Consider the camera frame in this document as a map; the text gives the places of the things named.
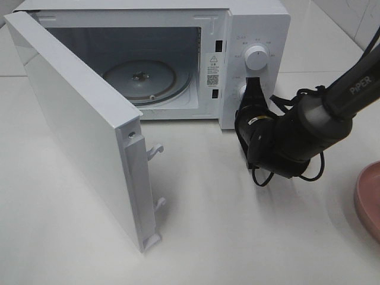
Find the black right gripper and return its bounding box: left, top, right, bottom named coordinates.
left=235, top=77, right=279, bottom=169

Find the white microwave door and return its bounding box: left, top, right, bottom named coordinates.
left=5, top=11, right=165, bottom=252

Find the pink round plate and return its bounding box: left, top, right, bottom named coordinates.
left=354, top=161, right=379, bottom=243

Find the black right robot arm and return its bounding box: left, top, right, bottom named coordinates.
left=235, top=46, right=379, bottom=178

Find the lower white microwave knob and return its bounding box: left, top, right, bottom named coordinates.
left=236, top=84, right=246, bottom=102

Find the white microwave knob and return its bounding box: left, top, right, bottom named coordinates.
left=243, top=43, right=270, bottom=71
left=236, top=84, right=246, bottom=102

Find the upper white microwave knob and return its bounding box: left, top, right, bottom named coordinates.
left=243, top=43, right=270, bottom=71

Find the white warning label sticker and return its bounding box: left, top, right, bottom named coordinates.
left=205, top=53, right=222, bottom=87

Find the white microwave oven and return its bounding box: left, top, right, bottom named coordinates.
left=12, top=1, right=290, bottom=129

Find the glass microwave turntable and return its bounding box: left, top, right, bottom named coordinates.
left=103, top=60, right=177, bottom=105

